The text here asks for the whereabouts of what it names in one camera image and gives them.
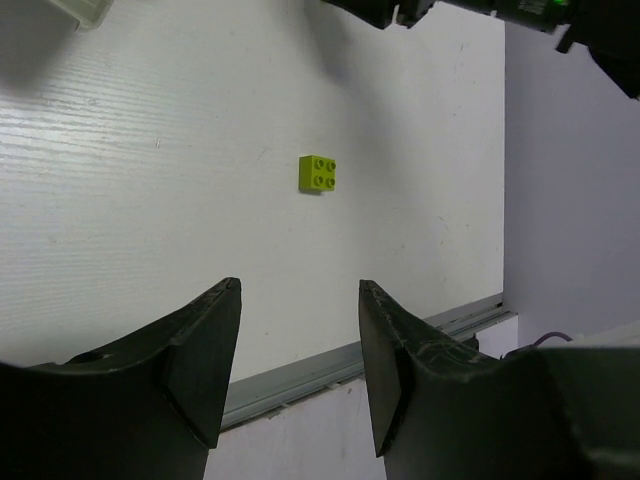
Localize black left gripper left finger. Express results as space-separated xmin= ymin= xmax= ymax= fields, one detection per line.
xmin=1 ymin=278 xmax=241 ymax=479

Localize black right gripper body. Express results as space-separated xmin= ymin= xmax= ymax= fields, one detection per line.
xmin=327 ymin=0 xmax=575 ymax=33

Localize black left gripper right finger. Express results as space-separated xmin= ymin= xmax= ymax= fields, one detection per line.
xmin=359 ymin=280 xmax=639 ymax=479

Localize lime square lego brick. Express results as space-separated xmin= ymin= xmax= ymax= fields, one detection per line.
xmin=298 ymin=155 xmax=337 ymax=192

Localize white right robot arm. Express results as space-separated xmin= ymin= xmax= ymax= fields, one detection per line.
xmin=331 ymin=0 xmax=639 ymax=100

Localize grey open container drawer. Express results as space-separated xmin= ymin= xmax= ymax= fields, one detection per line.
xmin=47 ymin=0 xmax=114 ymax=30

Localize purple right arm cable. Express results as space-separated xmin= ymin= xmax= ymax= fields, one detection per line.
xmin=499 ymin=329 xmax=574 ymax=361

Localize aluminium table edge rail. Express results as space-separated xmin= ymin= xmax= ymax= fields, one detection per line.
xmin=221 ymin=294 xmax=515 ymax=431

